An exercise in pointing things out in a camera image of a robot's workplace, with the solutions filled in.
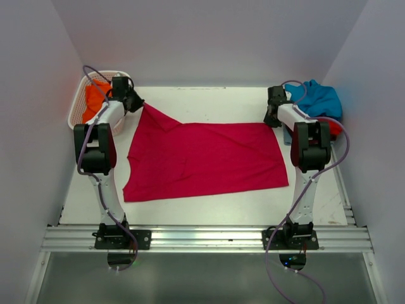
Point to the light blue folded t shirt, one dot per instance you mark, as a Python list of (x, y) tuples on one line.
[(287, 136)]

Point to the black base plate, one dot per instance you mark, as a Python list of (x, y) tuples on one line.
[(281, 242), (139, 239)]

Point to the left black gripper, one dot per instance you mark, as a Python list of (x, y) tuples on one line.
[(138, 101)]

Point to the white plastic laundry basket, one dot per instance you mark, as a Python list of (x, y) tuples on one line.
[(79, 104)]

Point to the aluminium front rail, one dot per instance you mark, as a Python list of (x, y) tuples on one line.
[(207, 239)]

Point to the crimson pink t shirt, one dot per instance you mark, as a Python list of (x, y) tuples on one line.
[(169, 159)]

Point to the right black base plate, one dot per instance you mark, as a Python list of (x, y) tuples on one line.
[(281, 242)]

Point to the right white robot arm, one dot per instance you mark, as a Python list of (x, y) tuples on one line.
[(310, 152)]

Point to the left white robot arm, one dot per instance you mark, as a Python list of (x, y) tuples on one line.
[(96, 157)]

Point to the red folded t shirt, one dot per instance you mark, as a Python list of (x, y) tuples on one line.
[(335, 129)]

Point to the orange t shirt in basket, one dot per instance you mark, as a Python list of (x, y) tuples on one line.
[(94, 98)]

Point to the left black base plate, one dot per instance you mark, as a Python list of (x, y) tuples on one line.
[(139, 239)]

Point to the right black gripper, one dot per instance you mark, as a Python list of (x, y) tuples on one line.
[(271, 123)]

